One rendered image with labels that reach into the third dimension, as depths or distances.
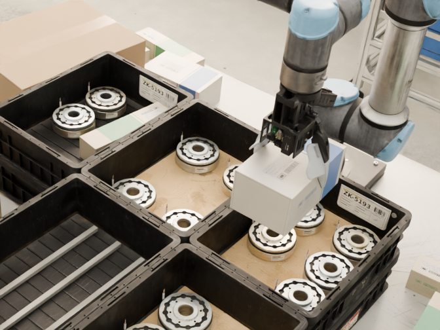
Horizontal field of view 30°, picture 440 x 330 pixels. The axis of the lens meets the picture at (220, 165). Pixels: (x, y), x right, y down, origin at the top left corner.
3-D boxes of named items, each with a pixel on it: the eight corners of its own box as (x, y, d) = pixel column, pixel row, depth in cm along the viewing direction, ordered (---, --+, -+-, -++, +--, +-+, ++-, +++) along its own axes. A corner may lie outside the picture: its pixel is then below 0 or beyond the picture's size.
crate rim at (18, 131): (107, 57, 214) (108, 48, 212) (196, 105, 201) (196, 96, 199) (-16, 119, 188) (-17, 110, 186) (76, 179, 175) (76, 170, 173)
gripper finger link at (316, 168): (308, 200, 145) (289, 154, 143) (325, 184, 149) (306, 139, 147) (323, 199, 143) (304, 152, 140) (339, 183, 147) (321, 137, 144)
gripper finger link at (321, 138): (310, 165, 147) (292, 122, 144) (314, 161, 148) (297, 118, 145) (331, 163, 144) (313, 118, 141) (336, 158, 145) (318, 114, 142)
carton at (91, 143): (95, 169, 190) (95, 149, 186) (79, 156, 193) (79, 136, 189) (173, 132, 204) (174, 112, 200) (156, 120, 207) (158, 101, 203)
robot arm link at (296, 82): (296, 44, 139) (339, 62, 136) (293, 67, 142) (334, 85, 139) (274, 61, 134) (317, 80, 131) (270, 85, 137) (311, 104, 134)
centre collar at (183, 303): (183, 298, 158) (183, 295, 157) (203, 311, 156) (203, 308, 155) (167, 312, 154) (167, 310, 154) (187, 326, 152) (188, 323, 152)
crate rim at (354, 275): (296, 159, 188) (298, 150, 186) (412, 222, 175) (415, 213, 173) (184, 248, 162) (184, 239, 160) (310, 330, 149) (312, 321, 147)
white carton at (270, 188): (285, 157, 165) (292, 120, 159) (338, 183, 160) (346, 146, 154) (229, 207, 151) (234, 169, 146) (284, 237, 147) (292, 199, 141)
